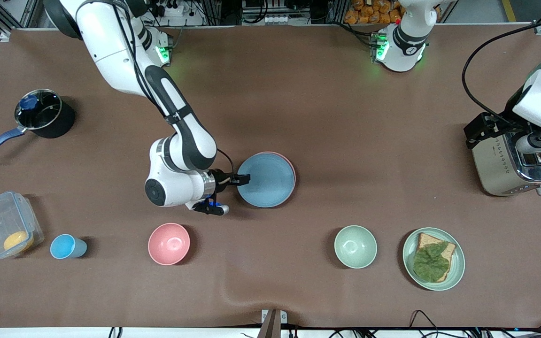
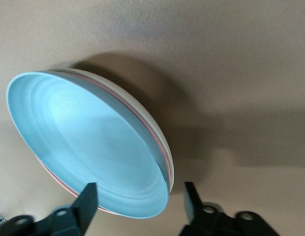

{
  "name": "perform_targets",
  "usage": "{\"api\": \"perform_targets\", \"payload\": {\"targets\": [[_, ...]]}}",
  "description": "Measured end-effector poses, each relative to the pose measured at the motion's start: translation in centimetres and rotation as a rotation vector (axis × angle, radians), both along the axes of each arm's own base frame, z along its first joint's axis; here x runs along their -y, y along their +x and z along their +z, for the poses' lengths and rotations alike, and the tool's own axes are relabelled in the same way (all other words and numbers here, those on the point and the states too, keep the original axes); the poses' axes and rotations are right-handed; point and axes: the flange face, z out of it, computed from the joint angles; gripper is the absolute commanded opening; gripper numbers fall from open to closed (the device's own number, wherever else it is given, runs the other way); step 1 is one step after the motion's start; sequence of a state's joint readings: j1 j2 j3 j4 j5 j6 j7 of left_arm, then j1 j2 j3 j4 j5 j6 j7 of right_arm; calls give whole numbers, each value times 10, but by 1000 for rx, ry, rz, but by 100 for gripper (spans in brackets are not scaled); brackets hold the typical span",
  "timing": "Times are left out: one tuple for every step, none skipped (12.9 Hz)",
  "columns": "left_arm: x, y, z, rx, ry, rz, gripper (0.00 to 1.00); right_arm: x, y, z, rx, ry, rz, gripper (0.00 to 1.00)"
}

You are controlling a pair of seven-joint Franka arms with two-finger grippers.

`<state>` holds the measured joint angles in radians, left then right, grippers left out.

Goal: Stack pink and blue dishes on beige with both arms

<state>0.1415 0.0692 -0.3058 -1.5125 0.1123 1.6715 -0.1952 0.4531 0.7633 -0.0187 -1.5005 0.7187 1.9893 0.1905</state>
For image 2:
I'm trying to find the beige plate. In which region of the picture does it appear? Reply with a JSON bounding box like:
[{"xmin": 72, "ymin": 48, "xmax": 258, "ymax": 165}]
[{"xmin": 50, "ymin": 62, "xmax": 175, "ymax": 193}]

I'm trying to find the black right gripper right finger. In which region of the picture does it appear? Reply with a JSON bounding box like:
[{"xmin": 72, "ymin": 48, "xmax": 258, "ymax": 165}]
[{"xmin": 183, "ymin": 181, "xmax": 281, "ymax": 236}]

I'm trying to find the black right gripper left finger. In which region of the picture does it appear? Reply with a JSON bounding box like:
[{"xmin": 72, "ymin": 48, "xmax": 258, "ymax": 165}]
[{"xmin": 4, "ymin": 181, "xmax": 99, "ymax": 236}]

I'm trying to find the blue plate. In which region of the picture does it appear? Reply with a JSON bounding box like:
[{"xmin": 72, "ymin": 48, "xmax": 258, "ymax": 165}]
[{"xmin": 6, "ymin": 70, "xmax": 169, "ymax": 220}]

